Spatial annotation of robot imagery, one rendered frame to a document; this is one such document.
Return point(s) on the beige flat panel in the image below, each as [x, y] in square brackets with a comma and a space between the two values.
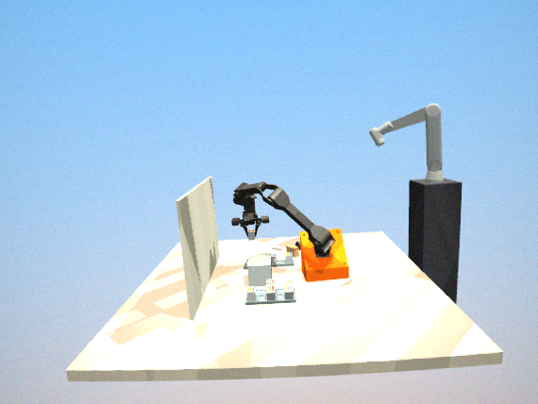
[199, 241]

